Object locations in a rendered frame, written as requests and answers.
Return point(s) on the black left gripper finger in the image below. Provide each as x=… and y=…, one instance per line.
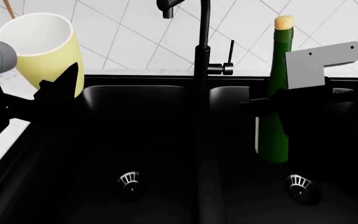
x=73, y=80

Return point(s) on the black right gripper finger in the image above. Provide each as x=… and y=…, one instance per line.
x=258, y=103

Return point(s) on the green bottle with cork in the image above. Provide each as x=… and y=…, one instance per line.
x=275, y=140

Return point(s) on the pale yellow cup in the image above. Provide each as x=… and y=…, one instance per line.
x=42, y=53

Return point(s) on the black double basin sink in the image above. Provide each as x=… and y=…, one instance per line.
x=154, y=130

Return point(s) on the black gooseneck faucet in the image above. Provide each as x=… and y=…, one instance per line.
x=204, y=58

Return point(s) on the round metal drain strainer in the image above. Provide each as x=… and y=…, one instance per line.
x=301, y=186
x=130, y=183

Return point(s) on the orange-brown curved rod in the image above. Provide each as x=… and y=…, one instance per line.
x=10, y=9

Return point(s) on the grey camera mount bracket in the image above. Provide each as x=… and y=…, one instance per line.
x=309, y=67

